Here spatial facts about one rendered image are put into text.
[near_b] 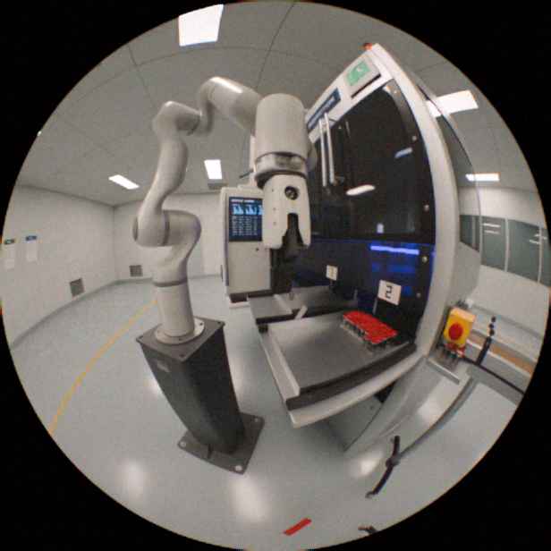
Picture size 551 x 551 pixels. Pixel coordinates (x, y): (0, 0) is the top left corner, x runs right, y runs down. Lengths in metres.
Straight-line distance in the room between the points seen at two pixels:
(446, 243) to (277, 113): 0.45
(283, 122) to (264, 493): 1.35
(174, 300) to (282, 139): 0.49
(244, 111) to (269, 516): 1.49
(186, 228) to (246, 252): 0.66
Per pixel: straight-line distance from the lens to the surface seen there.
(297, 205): 0.21
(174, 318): 0.56
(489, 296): 5.12
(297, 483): 1.18
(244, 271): 1.14
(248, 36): 1.90
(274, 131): 0.26
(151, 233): 0.50
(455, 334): 0.47
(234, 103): 0.39
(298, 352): 0.45
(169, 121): 0.60
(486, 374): 0.65
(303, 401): 0.32
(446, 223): 0.49
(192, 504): 1.24
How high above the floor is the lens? 1.16
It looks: 12 degrees down
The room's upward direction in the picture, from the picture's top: straight up
